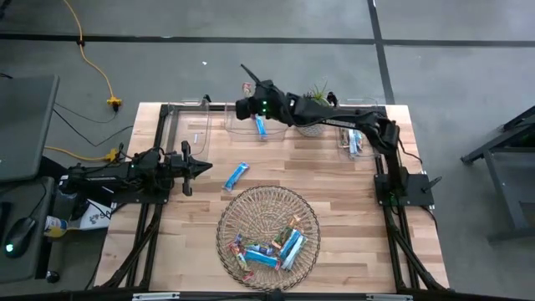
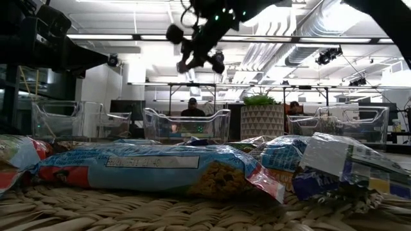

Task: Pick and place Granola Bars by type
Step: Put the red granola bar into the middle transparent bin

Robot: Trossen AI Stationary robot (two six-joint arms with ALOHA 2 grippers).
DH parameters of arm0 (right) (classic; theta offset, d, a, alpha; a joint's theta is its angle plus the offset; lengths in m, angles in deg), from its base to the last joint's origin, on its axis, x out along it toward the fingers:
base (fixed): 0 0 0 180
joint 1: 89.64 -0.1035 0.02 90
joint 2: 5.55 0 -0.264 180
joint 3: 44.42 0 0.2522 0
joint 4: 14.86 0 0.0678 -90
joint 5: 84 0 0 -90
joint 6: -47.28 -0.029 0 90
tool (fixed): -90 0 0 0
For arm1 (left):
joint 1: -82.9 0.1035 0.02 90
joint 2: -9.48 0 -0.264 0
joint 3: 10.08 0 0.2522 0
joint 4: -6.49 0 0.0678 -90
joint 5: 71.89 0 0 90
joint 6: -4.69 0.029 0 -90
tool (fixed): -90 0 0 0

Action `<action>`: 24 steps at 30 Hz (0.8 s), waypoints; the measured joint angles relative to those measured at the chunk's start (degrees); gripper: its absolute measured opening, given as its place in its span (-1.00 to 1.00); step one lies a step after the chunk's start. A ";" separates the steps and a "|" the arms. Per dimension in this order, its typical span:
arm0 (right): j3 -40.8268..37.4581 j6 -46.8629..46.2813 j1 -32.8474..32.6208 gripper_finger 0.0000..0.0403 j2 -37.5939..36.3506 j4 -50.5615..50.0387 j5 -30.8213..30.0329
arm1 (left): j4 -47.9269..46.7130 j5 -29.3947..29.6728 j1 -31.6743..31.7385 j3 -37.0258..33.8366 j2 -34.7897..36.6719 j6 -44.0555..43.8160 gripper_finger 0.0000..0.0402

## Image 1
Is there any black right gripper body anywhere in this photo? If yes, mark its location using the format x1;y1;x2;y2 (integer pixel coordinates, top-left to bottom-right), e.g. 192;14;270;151
252;79;290;123

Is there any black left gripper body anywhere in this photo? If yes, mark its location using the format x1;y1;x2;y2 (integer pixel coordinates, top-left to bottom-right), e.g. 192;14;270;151
168;140;194;197

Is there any green brown granola bar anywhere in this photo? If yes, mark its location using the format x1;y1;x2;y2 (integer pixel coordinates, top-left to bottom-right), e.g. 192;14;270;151
339;127;351;156

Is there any green orange granola bar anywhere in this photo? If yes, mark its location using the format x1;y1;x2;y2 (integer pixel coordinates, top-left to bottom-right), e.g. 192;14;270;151
271;214;303;251

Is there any clear plastic bin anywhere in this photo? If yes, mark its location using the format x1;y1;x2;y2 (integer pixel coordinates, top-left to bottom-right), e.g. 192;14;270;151
336;98;380;162
224;101;290;142
165;98;212;158

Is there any succulent in triangle-pattern pot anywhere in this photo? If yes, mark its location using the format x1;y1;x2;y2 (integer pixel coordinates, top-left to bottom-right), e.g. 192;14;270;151
295;78;332;139

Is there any round woven placemat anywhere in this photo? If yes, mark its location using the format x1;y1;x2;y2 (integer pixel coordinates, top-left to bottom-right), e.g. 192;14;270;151
216;185;322;293

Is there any white paper bag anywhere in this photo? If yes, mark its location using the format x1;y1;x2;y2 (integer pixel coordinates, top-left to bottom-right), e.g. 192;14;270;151
79;199;113;231

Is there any yellow white bottle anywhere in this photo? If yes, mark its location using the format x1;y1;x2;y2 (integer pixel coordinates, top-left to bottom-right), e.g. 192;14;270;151
43;215;70;238

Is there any dark grey monitor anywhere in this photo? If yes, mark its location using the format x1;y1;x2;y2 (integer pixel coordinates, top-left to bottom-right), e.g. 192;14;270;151
0;74;60;184

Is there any black computer mouse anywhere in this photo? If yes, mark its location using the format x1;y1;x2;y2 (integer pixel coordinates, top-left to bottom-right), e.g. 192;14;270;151
3;217;37;258

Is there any dark grey desk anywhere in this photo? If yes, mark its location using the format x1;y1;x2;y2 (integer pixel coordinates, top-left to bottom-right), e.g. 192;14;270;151
0;175;58;285

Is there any black metal rig frame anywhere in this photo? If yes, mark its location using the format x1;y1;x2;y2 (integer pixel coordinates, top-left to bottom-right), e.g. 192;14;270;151
94;102;451;293

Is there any yellow cable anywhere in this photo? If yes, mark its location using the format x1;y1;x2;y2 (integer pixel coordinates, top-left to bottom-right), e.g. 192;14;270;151
62;0;123;112
43;145;122;165

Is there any black floor cable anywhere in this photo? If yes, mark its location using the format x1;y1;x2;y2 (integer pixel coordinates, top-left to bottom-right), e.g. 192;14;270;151
52;102;135;148

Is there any aluminium extrusion bracket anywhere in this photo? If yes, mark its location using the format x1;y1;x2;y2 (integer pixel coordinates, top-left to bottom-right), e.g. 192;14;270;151
365;293;414;301
131;291;181;301

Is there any black table frame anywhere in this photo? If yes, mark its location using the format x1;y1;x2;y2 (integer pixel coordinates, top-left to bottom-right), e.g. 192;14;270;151
459;104;535;243

